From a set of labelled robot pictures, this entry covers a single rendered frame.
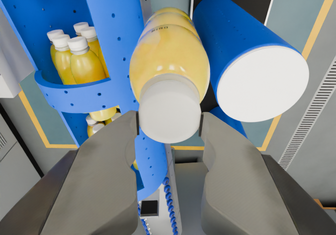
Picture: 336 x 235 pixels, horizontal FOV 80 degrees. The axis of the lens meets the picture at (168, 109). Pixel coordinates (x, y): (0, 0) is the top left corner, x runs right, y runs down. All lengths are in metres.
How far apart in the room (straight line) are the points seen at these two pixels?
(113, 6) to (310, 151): 2.74
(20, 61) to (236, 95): 0.65
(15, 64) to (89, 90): 0.30
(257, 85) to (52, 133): 2.23
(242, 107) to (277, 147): 1.97
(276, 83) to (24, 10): 0.70
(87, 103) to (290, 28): 1.65
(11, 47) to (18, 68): 0.06
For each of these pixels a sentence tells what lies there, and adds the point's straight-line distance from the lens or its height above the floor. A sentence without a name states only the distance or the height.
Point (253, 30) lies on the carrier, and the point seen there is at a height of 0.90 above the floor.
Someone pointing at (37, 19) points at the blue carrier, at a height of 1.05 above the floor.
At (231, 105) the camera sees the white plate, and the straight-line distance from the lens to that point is 0.71.
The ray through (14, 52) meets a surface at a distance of 0.70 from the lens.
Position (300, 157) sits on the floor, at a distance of 2.96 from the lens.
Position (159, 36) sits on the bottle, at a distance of 0.16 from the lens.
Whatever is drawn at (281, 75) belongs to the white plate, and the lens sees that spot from 0.70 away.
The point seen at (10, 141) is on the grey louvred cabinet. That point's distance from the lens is 2.62.
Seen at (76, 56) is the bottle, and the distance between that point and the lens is 0.49.
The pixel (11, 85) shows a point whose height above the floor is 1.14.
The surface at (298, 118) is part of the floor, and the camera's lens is 2.44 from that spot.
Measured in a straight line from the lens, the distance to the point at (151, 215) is 1.21.
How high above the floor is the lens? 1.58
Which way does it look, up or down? 53 degrees down
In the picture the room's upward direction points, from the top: 179 degrees counter-clockwise
